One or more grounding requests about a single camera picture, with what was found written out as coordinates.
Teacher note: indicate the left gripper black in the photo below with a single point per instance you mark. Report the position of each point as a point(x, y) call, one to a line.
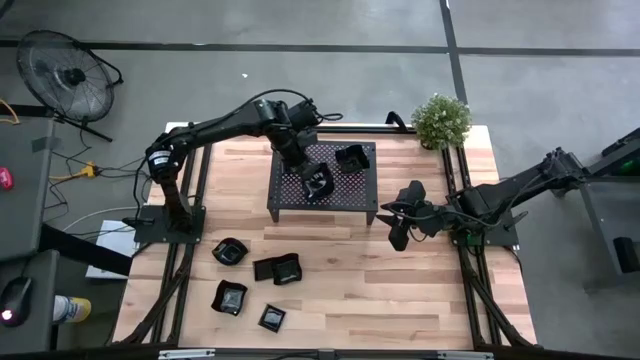
point(297, 159)

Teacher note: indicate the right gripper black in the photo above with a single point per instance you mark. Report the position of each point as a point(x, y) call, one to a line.
point(425, 217)

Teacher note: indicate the black round mini plate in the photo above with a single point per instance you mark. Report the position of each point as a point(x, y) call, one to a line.
point(320, 186)

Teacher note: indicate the black wavy square plate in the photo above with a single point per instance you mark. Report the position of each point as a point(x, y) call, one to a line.
point(352, 159)
point(229, 297)

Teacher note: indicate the black deep square plate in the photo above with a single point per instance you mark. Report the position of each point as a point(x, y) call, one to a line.
point(287, 270)

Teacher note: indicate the black rounded mini plate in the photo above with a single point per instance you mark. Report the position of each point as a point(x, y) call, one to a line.
point(230, 251)

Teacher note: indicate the black small square plate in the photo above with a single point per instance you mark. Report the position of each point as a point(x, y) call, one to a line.
point(272, 318)

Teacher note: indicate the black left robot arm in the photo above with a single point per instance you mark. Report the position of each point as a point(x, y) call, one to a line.
point(215, 125)

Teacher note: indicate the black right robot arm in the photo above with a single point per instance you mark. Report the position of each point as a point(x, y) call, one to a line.
point(520, 187)

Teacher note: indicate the black perforated metal riser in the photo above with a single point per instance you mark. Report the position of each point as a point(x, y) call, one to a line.
point(345, 192)

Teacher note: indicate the green potted plant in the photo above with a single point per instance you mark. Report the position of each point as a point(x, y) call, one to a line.
point(441, 122)

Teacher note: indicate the grey metal stand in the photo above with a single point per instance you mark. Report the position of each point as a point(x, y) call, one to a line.
point(600, 210)

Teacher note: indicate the white flat box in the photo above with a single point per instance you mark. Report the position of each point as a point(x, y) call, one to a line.
point(112, 245)

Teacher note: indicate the black cylinder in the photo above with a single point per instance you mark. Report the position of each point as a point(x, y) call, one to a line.
point(626, 255)

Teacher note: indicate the black device green light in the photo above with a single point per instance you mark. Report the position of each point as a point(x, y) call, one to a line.
point(627, 165)

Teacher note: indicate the black desk foot bar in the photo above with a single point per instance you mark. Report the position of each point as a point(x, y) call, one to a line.
point(85, 250)

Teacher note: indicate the black floor fan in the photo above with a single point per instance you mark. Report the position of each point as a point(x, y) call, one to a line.
point(65, 75)

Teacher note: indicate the grey tape strip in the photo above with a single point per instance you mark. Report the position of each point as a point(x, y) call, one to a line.
point(45, 144)

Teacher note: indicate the white yellow spray can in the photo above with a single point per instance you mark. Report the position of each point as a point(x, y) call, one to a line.
point(71, 309)

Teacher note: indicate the grey side desk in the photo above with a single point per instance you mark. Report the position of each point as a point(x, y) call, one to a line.
point(25, 200)

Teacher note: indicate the pink small object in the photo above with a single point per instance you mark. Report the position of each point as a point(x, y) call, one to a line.
point(5, 178)

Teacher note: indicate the black computer mouse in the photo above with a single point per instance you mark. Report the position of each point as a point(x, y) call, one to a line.
point(15, 300)

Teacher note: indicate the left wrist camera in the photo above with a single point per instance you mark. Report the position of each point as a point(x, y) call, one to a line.
point(306, 137)

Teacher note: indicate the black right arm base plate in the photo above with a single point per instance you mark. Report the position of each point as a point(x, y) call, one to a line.
point(500, 237)

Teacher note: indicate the silver metal bracket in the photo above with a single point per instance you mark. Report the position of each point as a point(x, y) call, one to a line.
point(186, 354)
point(465, 355)

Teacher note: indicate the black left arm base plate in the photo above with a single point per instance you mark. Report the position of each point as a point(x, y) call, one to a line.
point(150, 230)

